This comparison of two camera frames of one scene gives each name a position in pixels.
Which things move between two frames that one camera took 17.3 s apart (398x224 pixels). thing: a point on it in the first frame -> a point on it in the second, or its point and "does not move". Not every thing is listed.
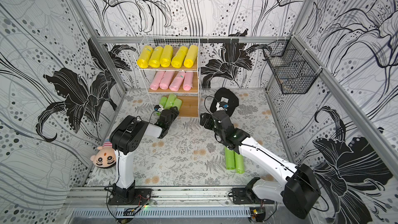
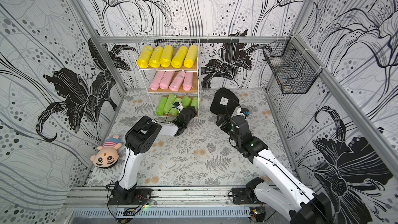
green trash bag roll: [170, 101] does not move
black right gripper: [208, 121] -> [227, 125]
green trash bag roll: [162, 100] does not move
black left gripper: [173, 112] -> [193, 112]
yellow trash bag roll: [144, 57] does not move
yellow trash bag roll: [190, 56] does not move
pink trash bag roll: [166, 80] does not move
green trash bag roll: [229, 158] -> [186, 101]
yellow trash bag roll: [154, 61] does not move
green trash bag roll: [239, 163] -> [194, 102]
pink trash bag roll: [177, 81] does not move
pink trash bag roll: [156, 80] does not move
